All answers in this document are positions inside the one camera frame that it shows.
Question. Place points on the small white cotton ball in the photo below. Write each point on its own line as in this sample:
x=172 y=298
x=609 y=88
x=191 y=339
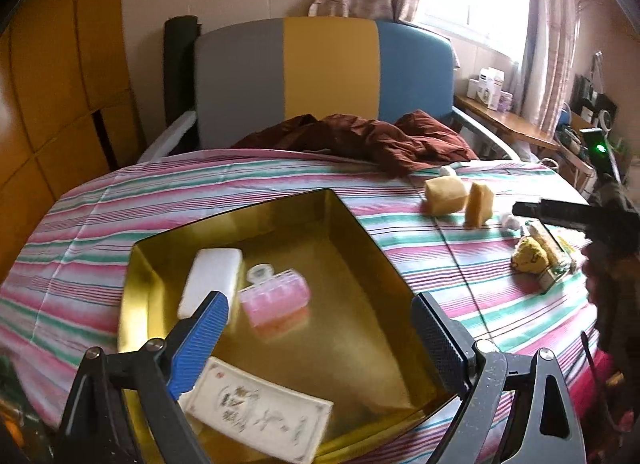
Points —
x=510 y=220

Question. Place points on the cream long snack packet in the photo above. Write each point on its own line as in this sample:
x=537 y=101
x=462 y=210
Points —
x=544 y=241

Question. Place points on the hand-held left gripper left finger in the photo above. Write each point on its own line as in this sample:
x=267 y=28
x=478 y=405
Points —
x=200 y=339

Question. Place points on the pink plastic pill box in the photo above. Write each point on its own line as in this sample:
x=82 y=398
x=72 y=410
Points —
x=272 y=296

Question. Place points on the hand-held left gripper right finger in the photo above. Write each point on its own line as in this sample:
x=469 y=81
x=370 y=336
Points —
x=440 y=344

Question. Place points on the wooden wardrobe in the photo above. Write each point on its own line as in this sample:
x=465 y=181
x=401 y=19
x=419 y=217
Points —
x=55 y=109

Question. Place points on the small green carton box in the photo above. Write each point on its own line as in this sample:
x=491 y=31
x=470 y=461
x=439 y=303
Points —
x=552 y=278

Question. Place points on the white bed side rail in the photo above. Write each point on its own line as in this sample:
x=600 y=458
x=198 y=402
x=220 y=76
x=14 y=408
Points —
x=167 y=137
x=482 y=132

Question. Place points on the white printed flat box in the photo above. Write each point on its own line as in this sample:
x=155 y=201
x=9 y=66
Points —
x=260 y=409

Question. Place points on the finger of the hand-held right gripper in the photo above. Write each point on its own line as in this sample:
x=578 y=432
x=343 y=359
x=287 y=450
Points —
x=555 y=211

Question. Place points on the grey yellow blue headboard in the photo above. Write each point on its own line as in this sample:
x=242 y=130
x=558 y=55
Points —
x=325 y=74

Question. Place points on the large yellow sponge block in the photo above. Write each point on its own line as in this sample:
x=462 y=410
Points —
x=445 y=195

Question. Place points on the cluttered shelf unit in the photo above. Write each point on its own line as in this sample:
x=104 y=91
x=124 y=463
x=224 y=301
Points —
x=592 y=104

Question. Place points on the wooden side table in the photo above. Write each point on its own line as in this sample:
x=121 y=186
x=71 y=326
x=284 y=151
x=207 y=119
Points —
x=505 y=122

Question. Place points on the white cardboard boxes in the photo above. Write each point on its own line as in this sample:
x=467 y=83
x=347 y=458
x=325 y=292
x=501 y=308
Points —
x=487 y=87

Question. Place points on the small yellow sponge block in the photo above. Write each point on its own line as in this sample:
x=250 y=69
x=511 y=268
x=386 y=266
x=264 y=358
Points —
x=479 y=203

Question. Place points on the small purple box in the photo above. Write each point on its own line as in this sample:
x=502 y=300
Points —
x=506 y=101

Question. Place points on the striped bed sheet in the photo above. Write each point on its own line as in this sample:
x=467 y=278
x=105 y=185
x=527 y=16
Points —
x=90 y=224

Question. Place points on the gold metal tray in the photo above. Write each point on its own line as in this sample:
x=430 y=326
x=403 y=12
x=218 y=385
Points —
x=345 y=289

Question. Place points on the white soap bar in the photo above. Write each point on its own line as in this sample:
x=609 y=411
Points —
x=212 y=274

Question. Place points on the red cloth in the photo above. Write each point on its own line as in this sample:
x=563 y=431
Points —
x=612 y=394

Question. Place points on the maroon crumpled cloth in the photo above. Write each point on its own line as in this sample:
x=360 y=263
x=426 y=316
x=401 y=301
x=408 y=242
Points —
x=360 y=137

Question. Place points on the person's right hand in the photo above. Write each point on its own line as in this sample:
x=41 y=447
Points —
x=595 y=271

